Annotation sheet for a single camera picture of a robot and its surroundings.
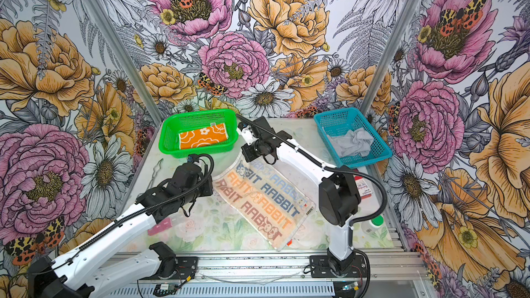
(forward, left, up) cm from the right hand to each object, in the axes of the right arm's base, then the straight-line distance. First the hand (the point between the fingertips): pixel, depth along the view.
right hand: (246, 157), depth 85 cm
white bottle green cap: (-25, -46, -9) cm, 54 cm away
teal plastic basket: (+32, -52, -12) cm, 63 cm away
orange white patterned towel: (+28, +19, -15) cm, 36 cm away
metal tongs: (+7, +45, -16) cm, 49 cm away
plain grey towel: (+15, -53, -11) cm, 57 cm away
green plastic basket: (+32, +44, -12) cm, 55 cm away
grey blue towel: (-10, -8, -17) cm, 21 cm away
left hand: (-12, +13, -2) cm, 18 cm away
